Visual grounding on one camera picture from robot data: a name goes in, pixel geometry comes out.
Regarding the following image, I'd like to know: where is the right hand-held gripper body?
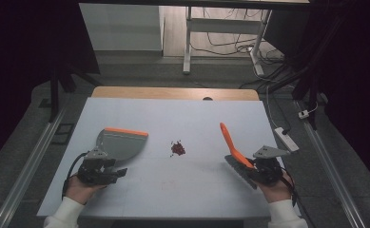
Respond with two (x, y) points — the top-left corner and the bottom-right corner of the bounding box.
(250, 144), (292, 186)

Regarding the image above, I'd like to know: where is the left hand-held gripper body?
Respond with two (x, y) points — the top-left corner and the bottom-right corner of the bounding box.
(76, 146), (121, 186)

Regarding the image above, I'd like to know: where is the grey dustpan with orange edge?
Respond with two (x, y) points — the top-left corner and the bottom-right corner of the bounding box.
(95, 126), (149, 163)

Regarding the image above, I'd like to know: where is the grey brush with orange handle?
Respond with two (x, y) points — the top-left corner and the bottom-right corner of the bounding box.
(219, 122), (259, 191)

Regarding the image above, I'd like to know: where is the pile of red beans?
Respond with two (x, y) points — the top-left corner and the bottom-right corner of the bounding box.
(169, 140), (187, 158)

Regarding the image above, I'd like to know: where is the person's right hand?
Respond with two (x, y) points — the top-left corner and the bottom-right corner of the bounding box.
(256, 171), (297, 204)

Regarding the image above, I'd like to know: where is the person's left hand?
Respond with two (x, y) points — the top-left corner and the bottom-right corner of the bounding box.
(66, 175), (108, 206)

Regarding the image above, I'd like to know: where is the white power strip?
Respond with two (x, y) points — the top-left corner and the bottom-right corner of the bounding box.
(274, 126), (301, 153)

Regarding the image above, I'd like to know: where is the white table cover board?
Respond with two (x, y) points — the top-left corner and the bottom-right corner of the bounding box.
(36, 97), (302, 220)

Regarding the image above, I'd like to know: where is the black stand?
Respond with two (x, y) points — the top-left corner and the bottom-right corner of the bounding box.
(47, 61), (103, 124)
(266, 18), (345, 131)

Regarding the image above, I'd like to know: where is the wooden table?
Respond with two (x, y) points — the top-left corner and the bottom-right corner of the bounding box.
(91, 85), (261, 102)

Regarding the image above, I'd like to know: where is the dark curtain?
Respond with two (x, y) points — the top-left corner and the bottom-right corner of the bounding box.
(263, 0), (370, 194)
(0, 0), (101, 174)

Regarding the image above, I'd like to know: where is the white cabinet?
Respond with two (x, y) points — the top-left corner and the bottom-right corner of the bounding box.
(78, 3), (166, 52)

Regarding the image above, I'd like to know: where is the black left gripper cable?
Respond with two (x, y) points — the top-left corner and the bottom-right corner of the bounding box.
(61, 151), (90, 200)

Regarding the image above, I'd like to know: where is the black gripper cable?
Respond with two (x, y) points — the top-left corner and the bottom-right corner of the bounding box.
(281, 175), (299, 207)
(61, 151), (90, 200)

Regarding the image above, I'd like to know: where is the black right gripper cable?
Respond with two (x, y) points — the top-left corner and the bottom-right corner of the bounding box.
(281, 175), (299, 207)

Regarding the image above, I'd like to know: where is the aluminium rail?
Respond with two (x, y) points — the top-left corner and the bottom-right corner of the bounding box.
(0, 105), (67, 228)
(295, 100), (367, 228)

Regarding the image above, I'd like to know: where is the tangle of black floor cables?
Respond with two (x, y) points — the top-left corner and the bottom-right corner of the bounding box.
(190, 8), (296, 91)

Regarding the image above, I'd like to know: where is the white desk frame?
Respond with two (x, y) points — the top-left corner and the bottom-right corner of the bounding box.
(182, 6), (274, 77)

